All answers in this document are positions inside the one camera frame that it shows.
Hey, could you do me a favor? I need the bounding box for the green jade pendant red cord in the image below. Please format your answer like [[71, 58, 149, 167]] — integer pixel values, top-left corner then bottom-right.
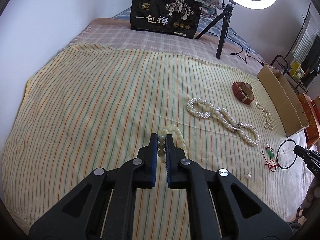
[[261, 142, 278, 172]]

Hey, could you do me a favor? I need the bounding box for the pink plaid blanket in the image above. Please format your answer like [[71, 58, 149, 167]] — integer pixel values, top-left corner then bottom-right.
[[70, 18, 263, 75]]

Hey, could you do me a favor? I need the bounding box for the brown leather wristwatch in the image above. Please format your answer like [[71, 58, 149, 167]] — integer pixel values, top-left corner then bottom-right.
[[232, 81, 254, 105]]

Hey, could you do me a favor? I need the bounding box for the black tripod stand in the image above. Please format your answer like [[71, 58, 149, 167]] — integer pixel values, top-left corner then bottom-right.
[[195, 3, 234, 60]]

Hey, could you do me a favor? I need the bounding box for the black thin bangle ring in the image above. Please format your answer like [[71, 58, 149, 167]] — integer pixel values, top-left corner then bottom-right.
[[277, 139, 299, 170]]

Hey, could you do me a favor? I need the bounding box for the orange cloth covered table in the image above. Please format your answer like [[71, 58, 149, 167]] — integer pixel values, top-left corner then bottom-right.
[[298, 93, 319, 149]]

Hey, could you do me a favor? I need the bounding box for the thin cream pearl necklace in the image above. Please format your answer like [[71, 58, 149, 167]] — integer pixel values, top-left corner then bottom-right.
[[255, 102, 275, 131]]

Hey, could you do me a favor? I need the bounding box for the black power cable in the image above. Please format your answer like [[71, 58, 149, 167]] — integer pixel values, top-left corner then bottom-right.
[[229, 27, 266, 66]]

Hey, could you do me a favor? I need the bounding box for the yellow crate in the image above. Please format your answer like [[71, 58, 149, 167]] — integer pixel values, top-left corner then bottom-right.
[[290, 60, 305, 81]]

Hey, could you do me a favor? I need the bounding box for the pale jade bead bracelet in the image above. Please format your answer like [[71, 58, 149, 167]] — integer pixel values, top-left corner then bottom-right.
[[157, 125, 189, 164]]

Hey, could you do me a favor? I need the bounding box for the cardboard box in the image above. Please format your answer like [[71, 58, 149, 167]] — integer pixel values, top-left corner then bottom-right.
[[257, 65, 309, 137]]

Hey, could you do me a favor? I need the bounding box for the black snack bag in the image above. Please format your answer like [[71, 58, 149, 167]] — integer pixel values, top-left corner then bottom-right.
[[130, 0, 202, 39]]

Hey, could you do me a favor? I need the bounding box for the thick twisted pearl necklace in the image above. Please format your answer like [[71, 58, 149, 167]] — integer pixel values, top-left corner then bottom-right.
[[186, 97, 261, 147]]

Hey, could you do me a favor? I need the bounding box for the black clothes rack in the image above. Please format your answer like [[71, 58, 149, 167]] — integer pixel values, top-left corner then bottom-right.
[[271, 9, 319, 93]]

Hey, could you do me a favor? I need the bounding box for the pearl earring near left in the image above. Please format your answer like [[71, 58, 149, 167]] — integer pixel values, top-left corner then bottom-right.
[[246, 171, 252, 180]]

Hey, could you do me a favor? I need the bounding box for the striped hanging towel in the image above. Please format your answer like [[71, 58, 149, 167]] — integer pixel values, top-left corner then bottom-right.
[[291, 12, 319, 64]]

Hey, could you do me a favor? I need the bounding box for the yellow striped cloth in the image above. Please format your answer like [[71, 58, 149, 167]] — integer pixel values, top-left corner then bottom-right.
[[3, 42, 313, 231]]

